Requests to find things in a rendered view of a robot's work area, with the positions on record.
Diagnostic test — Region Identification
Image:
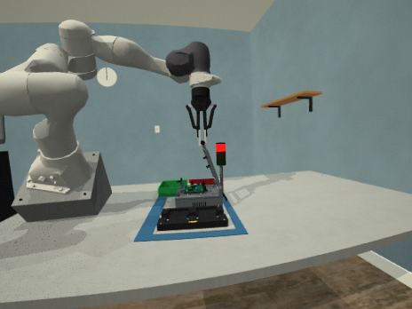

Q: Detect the red open-top bin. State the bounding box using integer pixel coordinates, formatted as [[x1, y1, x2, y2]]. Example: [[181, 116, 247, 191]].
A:
[[189, 178, 214, 185]]

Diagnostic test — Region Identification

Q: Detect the green circuit board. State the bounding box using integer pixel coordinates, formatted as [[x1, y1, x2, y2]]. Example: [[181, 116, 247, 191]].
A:
[[186, 183, 203, 192]]

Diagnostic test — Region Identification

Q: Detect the green open-top bin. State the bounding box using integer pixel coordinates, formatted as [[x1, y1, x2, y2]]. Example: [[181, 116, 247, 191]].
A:
[[158, 179, 188, 197]]

